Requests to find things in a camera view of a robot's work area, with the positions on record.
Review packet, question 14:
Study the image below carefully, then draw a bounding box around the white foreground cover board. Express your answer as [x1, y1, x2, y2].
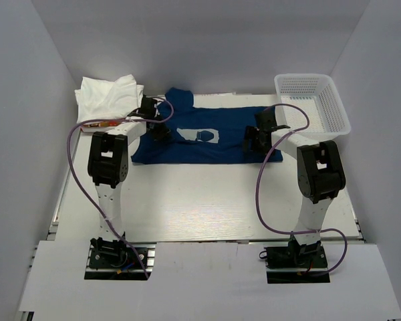
[20, 241, 401, 320]

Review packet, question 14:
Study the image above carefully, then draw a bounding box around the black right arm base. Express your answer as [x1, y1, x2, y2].
[259, 245, 330, 284]

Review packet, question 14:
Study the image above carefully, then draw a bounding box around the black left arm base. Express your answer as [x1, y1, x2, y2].
[84, 237, 155, 281]

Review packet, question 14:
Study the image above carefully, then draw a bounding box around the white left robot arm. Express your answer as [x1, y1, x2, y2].
[88, 96, 171, 241]

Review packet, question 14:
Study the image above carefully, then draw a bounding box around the blue t-shirt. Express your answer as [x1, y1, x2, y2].
[131, 88, 265, 165]

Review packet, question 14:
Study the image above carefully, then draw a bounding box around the white plastic basket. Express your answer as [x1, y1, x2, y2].
[274, 74, 351, 141]

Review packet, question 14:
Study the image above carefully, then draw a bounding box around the red patterned folded t-shirt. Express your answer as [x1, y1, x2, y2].
[81, 120, 121, 132]

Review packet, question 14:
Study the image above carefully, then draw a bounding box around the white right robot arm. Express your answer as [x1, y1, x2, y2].
[244, 106, 346, 267]

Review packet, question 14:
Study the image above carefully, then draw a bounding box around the white folded t-shirt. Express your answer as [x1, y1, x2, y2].
[74, 74, 144, 123]

